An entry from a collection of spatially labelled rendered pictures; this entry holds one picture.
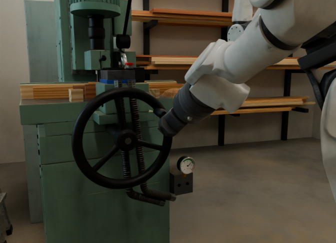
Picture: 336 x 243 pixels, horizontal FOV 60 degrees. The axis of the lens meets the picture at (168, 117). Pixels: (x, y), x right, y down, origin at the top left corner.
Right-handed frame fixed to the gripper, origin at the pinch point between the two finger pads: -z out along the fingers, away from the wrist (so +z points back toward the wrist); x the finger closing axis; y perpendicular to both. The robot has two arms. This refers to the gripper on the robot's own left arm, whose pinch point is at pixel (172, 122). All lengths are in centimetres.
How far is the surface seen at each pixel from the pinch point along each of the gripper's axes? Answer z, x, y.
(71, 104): -20.2, -10.1, 25.5
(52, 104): -20.1, -14.6, 28.9
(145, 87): -9.3, 7.3, 13.6
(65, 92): -32.2, -4.4, 34.0
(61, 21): -35, 16, 60
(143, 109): -12.8, 3.3, 9.0
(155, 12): -144, 159, 90
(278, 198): -120, 95, -100
